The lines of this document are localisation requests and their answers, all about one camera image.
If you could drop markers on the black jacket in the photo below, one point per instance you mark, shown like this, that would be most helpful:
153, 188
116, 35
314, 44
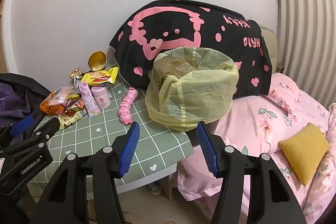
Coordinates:
34, 92

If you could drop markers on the yellow noodle snack packet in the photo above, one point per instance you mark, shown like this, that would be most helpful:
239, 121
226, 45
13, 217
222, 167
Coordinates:
69, 116

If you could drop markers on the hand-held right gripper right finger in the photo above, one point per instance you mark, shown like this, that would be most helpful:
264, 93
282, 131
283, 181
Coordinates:
206, 150

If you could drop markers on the grey striped curtain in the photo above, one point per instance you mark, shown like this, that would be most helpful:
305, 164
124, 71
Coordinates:
307, 29

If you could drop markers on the orange snack packet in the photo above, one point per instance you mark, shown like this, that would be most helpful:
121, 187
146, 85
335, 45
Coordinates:
52, 104

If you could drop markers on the pale pink strip packet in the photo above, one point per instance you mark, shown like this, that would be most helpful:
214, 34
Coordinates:
89, 100

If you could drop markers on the green checked tablecloth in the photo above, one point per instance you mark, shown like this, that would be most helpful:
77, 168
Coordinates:
105, 129

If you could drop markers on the pink jar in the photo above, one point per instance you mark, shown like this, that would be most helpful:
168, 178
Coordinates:
101, 98

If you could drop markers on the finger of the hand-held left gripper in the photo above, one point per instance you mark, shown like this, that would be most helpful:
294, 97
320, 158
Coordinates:
22, 125
46, 130

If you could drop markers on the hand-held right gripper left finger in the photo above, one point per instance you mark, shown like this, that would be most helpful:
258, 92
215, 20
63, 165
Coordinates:
130, 150

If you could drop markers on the black white shoe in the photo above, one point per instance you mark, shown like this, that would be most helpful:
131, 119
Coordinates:
153, 188

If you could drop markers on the gold paper bowl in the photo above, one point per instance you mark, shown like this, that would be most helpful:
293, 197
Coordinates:
97, 61

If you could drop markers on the small gold wrapper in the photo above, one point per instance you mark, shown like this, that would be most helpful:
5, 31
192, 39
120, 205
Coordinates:
75, 73

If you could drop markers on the pink floral bedding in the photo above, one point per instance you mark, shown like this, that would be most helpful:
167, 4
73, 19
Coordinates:
252, 129

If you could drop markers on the white table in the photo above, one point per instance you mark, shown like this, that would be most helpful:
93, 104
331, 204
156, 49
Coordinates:
147, 176

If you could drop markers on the pink caterpillar toy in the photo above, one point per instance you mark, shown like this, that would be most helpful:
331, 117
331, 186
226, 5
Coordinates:
127, 106

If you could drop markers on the black pink printed blanket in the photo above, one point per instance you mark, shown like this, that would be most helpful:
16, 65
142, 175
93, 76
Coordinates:
210, 29

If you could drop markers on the purple cloth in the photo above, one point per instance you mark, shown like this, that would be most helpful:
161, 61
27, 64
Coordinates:
11, 100

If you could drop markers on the beige headboard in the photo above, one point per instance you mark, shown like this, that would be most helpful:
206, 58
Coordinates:
270, 45

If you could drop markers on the bin with yellow bag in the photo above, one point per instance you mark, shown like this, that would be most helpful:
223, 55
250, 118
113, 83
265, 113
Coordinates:
189, 92

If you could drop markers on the yellow red-label snack packet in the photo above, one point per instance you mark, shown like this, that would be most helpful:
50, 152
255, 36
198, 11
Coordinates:
101, 77

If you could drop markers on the small yellow pillow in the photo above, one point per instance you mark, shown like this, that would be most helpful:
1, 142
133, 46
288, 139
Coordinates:
304, 150

